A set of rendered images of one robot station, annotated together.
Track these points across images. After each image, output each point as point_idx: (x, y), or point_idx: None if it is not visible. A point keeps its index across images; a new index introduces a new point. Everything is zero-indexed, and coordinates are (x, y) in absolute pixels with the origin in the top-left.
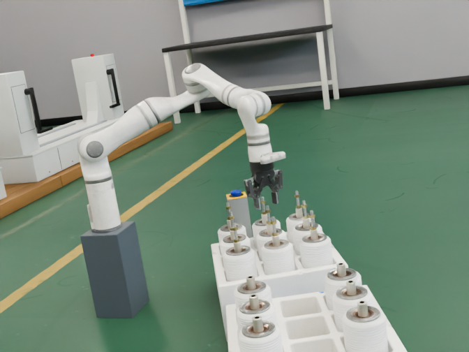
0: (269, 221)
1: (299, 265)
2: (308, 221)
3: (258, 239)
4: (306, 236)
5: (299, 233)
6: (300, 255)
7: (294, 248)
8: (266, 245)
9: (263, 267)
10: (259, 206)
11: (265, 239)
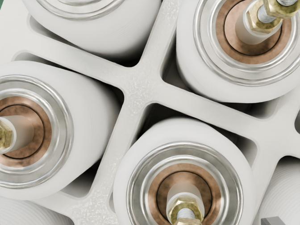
0: (190, 202)
1: (173, 2)
2: (2, 116)
3: (255, 194)
4: (94, 6)
5: (82, 103)
6: (121, 77)
7: (103, 143)
8: (299, 47)
9: (260, 118)
10: (279, 222)
11: (239, 153)
